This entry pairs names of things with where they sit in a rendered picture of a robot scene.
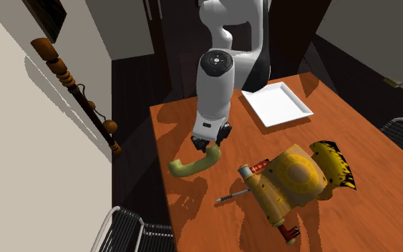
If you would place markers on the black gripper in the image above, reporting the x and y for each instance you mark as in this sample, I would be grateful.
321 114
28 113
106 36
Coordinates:
199 143

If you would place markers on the small olive wall plate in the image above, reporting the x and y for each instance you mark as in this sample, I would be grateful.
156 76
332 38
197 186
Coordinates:
392 82

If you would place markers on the turned wooden pole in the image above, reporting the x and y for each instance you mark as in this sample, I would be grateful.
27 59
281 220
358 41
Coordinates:
82 101

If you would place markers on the white square plate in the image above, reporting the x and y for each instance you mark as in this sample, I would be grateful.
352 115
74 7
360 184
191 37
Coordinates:
276 103

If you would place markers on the red wrench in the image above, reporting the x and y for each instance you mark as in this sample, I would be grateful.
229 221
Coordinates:
289 235

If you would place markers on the dark wall picture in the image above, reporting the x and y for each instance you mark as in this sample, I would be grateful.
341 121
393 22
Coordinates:
47 15

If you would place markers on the orange-brown wooden table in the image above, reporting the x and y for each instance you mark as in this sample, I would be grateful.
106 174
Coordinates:
361 213

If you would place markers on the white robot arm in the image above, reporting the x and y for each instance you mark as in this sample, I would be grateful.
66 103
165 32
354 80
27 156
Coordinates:
215 94

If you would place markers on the green curved telephone handset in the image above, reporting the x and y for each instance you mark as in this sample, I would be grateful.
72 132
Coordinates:
194 168

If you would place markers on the yellow toy with round dial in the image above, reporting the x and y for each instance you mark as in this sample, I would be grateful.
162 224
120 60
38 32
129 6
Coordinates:
292 178

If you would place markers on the grey and black pen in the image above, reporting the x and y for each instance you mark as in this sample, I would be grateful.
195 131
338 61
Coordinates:
231 195

